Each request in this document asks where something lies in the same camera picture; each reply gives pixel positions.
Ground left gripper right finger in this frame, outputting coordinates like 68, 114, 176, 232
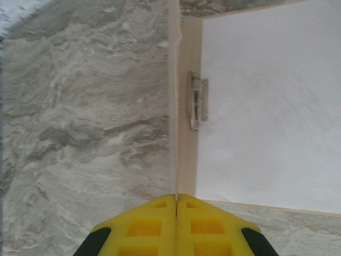
177, 194, 279, 256

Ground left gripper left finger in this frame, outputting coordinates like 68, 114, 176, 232
71, 194, 178, 256

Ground tan paper folder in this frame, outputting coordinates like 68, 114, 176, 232
167, 0, 341, 217

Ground metal folder clip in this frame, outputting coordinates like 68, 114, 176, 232
187, 70, 209, 131

